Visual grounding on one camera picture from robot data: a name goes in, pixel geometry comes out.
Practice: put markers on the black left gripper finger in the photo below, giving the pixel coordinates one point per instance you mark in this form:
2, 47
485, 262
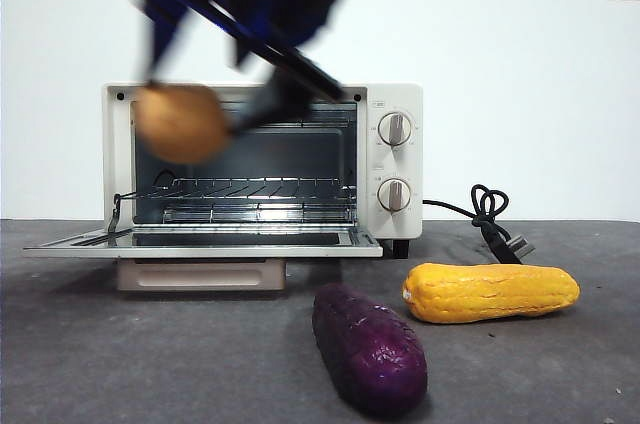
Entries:
280, 96
162, 29

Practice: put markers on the purple eggplant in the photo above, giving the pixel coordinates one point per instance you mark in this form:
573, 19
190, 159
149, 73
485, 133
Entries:
367, 349

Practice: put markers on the brown potato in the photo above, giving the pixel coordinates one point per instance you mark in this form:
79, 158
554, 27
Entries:
180, 124

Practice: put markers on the white toaster oven body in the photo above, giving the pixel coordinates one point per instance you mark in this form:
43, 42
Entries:
400, 94

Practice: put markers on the small beige oven knob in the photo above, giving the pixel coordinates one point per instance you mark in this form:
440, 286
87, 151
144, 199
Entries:
394, 195

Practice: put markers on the yellow corn cob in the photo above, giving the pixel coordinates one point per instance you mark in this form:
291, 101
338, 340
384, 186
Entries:
492, 292

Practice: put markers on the large beige oven knob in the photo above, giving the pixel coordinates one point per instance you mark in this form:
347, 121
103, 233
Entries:
395, 129

